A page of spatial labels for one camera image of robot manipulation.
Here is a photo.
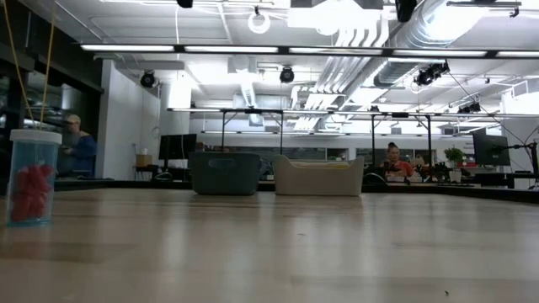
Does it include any silver ventilation duct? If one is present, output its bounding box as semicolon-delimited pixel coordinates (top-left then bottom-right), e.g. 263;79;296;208
372;0;489;88

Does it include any white plastic bin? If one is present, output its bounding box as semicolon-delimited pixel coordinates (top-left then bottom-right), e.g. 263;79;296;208
272;154;366;197

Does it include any white ring lamp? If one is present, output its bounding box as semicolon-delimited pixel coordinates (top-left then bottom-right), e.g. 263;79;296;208
247;10;271;35

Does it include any yellow hanging cord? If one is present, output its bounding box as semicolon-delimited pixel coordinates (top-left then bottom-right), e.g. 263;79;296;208
39;12;56;130
2;0;35;130

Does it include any person in blue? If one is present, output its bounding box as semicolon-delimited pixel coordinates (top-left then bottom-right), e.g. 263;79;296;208
56;114;99;178

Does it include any teal plastic bin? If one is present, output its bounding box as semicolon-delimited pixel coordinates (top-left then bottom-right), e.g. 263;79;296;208
188;151;262;196

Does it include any long overhead light bar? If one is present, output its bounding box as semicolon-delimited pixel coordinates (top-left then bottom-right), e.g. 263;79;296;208
79;43;539;59

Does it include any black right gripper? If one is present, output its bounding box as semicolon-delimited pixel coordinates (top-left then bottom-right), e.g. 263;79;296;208
394;0;418;23

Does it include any black ceiling camera cluster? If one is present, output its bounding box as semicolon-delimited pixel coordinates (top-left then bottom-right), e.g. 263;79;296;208
414;61;451;87

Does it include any black computer monitor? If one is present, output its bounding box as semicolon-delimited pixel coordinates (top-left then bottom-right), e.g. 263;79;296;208
472;133;511;167
158;133;198;169

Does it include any black gantry frame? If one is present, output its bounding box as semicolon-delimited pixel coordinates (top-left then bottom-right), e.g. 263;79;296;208
220;108;285;156
370;112;434;167

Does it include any person in orange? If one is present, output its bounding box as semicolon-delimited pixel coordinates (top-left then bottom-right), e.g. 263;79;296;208
381;141;417;183

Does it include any black metal table frame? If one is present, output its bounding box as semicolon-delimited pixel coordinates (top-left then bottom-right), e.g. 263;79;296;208
54;178;539;204

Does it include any green potted plant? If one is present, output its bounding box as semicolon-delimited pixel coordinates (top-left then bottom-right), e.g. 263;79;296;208
444;146;465;183

